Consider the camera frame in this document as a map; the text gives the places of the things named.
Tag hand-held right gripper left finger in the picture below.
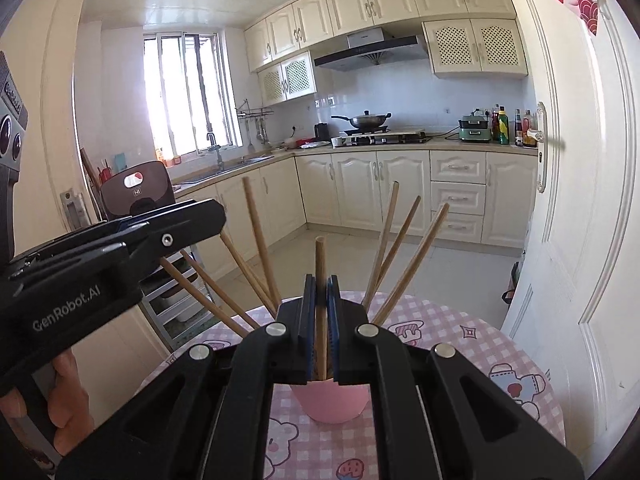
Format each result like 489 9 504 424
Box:
55 274 317 480

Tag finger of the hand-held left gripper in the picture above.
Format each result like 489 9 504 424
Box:
22 201 201 261
10 199 227 283

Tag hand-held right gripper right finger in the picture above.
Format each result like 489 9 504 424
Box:
327 274 586 480

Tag long wooden chopstick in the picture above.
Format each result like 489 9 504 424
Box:
315 236 329 380

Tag bunch of wooden chopsticks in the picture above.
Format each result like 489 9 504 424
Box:
159 176 450 338

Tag pink cup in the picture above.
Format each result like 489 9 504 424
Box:
289 379 372 424

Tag person's left hand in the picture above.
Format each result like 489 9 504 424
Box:
0 349 97 445

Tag metal door latch plate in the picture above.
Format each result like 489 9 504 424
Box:
60 189 92 232

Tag brown chair back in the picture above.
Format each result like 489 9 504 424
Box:
100 160 176 221

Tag steel sink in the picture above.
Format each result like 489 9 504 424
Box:
182 156 275 184

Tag metal faucet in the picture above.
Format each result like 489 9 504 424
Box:
206 132 225 171

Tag metal storage rack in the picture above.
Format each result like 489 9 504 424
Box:
140 247 203 351

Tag pink checkered tablecloth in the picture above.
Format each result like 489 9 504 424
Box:
135 292 566 480

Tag kitchen window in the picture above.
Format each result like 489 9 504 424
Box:
142 32 240 158

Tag cream lower kitchen cabinets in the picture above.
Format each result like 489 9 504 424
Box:
170 147 538 281

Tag cream kitchen cabinets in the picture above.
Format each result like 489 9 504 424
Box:
170 147 538 281
244 0 530 106

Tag plastic bag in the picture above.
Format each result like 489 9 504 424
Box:
501 259 524 307

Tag gas stove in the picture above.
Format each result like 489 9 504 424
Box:
340 127 432 147

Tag black wok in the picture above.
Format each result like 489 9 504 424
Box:
331 110 392 131

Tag green countertop appliance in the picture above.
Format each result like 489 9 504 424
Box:
458 114 493 143

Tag black range hood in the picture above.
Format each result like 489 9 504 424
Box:
313 27 431 72

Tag white door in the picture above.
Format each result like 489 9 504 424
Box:
492 0 640 476

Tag cream upper kitchen cabinets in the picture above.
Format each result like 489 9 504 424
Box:
244 0 530 106

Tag wall utensil rail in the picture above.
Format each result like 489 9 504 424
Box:
236 100 275 148

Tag metal door handle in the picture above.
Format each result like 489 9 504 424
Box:
530 101 566 193

